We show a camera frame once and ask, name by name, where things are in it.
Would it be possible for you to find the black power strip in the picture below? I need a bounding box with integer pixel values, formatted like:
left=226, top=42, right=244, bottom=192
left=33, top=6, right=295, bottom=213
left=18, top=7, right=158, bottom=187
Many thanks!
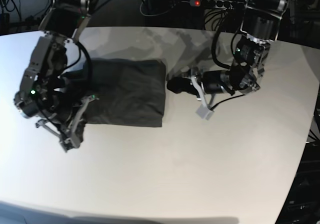
left=188, top=0, right=244, bottom=9

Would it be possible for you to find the black OpenArm base box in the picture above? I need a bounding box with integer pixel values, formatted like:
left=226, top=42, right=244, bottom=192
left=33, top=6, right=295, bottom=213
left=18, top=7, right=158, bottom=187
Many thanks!
left=276, top=141, right=320, bottom=224

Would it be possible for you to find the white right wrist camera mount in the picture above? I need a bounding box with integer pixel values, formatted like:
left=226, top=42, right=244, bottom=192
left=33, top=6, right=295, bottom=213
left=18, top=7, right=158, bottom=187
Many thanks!
left=35, top=95, right=99, bottom=152

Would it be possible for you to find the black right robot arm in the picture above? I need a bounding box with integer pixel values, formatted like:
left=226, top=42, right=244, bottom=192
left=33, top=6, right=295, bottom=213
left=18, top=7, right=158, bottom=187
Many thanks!
left=14, top=0, right=99, bottom=133

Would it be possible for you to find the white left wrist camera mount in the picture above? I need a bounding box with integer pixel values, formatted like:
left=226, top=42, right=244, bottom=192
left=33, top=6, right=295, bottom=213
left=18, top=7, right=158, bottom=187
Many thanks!
left=189, top=67, right=214, bottom=121

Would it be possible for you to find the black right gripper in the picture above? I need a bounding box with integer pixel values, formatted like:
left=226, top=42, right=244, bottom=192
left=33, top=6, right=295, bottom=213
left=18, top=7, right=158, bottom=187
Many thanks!
left=49, top=101, right=82, bottom=132

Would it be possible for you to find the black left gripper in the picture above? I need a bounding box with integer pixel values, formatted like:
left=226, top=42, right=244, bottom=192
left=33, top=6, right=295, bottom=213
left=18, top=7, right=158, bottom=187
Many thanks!
left=166, top=70, right=232, bottom=96

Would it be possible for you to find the grey T-shirt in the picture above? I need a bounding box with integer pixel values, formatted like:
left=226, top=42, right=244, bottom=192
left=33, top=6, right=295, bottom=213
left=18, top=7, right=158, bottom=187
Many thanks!
left=63, top=58, right=167, bottom=128

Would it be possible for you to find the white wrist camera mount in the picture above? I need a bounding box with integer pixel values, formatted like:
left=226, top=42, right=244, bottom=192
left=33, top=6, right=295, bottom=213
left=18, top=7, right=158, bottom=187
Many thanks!
left=35, top=95, right=99, bottom=152
left=189, top=67, right=214, bottom=121

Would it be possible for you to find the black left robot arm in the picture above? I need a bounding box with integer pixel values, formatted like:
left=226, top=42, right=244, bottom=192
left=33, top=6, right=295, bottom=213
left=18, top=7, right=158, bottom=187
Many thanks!
left=167, top=0, right=290, bottom=98

